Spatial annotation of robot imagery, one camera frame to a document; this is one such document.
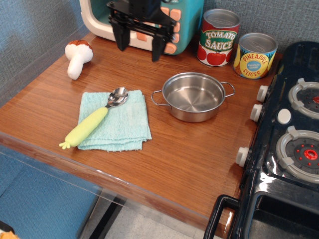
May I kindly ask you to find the plush white brown mushroom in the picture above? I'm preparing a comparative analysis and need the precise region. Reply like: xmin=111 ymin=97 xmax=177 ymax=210
xmin=65 ymin=40 xmax=94 ymax=80

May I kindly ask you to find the spoon with yellow handle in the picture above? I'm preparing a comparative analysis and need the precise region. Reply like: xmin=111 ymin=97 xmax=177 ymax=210
xmin=59 ymin=87 xmax=129 ymax=149

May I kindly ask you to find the pineapple slices can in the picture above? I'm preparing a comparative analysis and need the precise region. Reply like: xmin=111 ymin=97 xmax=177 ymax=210
xmin=233 ymin=32 xmax=278 ymax=79

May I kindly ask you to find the black toy stove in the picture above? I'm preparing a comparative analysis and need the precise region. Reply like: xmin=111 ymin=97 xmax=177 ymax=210
xmin=204 ymin=41 xmax=319 ymax=239

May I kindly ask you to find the orange object bottom left corner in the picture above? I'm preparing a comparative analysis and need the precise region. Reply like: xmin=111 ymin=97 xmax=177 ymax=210
xmin=0 ymin=221 xmax=19 ymax=239

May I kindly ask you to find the small stainless steel pot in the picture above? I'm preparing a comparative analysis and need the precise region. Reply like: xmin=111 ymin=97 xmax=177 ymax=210
xmin=151 ymin=72 xmax=235 ymax=123

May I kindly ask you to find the light blue folded cloth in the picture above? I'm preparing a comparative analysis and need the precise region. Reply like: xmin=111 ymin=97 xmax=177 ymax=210
xmin=78 ymin=90 xmax=152 ymax=152

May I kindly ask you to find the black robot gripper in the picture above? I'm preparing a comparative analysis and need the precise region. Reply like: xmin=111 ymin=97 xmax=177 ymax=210
xmin=107 ymin=0 xmax=176 ymax=62

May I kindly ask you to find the tomato sauce can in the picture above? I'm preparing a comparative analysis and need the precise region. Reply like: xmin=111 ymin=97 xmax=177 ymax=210
xmin=197 ymin=8 xmax=241 ymax=67

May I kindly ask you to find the toy microwave teal and cream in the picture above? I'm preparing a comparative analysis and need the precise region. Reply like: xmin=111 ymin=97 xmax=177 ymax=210
xmin=79 ymin=0 xmax=204 ymax=55

